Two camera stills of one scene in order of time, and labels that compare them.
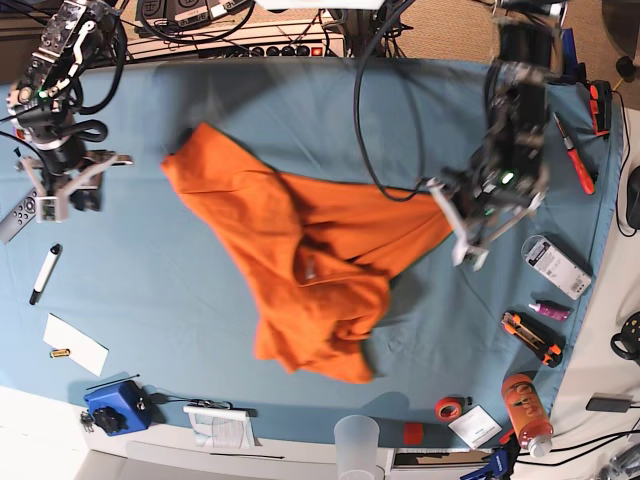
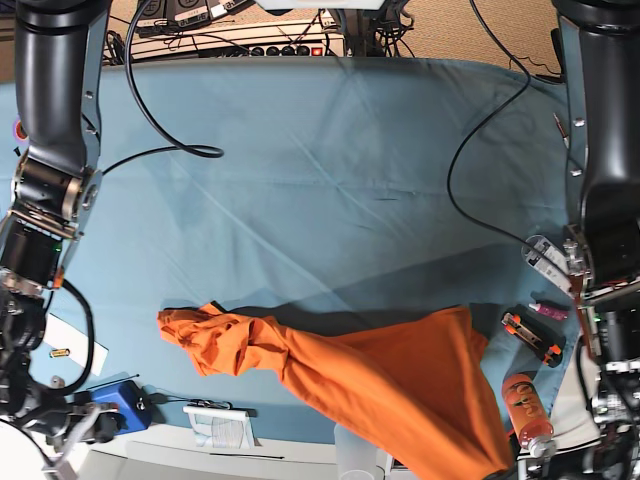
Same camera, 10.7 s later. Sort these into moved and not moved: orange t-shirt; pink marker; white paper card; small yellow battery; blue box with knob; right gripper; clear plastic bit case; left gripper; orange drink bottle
Moved: right gripper; orange t-shirt; left gripper
Not moved: blue box with knob; white paper card; clear plastic bit case; small yellow battery; orange drink bottle; pink marker
